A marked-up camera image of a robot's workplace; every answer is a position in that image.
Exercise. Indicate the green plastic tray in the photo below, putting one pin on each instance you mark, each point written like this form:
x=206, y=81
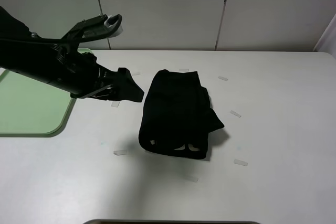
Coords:
x=30, y=108

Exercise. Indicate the black short sleeve shirt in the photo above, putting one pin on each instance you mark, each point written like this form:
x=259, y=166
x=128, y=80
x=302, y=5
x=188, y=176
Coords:
x=177, y=116

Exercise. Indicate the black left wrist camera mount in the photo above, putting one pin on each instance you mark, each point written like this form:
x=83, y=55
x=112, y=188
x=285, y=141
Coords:
x=97, y=28

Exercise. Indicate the clear tape piece front right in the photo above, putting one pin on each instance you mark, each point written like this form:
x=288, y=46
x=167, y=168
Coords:
x=241, y=163

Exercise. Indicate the clear tape piece left middle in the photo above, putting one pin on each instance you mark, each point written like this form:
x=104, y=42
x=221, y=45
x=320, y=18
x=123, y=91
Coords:
x=115, y=104

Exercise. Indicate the clear tape piece far right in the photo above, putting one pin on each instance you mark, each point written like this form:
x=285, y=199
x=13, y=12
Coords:
x=223, y=78

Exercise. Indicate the clear tape piece front left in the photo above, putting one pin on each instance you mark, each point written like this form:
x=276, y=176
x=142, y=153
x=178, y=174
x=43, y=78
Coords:
x=120, y=152

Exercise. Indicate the clear tape piece right middle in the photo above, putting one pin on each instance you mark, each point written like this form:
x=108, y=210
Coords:
x=235, y=113

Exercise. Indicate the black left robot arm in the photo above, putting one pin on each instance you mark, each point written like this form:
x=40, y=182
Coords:
x=58, y=63

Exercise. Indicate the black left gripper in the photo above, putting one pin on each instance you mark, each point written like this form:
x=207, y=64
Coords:
x=118, y=86

